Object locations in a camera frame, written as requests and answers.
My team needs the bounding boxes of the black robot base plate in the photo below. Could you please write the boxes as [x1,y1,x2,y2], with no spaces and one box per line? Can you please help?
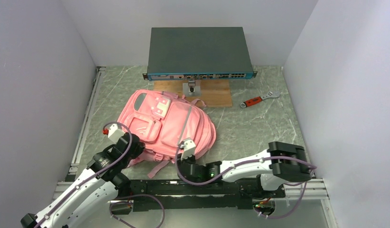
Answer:
[112,177,286,215]

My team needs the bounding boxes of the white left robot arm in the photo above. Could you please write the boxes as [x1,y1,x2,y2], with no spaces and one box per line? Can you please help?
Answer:
[20,133,145,228]

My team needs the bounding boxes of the dark grey network switch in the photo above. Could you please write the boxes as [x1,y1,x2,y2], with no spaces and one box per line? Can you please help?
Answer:
[143,27,257,81]

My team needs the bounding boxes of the aluminium frame rail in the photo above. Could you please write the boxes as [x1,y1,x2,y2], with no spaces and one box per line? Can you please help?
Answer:
[68,66,106,175]

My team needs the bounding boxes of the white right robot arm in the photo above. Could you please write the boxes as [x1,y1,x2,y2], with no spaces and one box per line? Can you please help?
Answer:
[175,139,317,197]

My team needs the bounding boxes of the pink school backpack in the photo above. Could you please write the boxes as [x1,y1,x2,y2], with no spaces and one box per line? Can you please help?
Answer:
[117,89,217,178]

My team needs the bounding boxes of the red handled adjustable wrench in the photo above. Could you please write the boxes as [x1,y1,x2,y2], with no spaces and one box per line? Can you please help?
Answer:
[240,91,281,108]

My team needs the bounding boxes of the brown wooden board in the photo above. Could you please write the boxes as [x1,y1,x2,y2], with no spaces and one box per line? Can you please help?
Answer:
[153,80,232,107]

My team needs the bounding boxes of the grey metal switch stand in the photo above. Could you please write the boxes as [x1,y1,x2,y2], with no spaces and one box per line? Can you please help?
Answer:
[182,80,201,97]

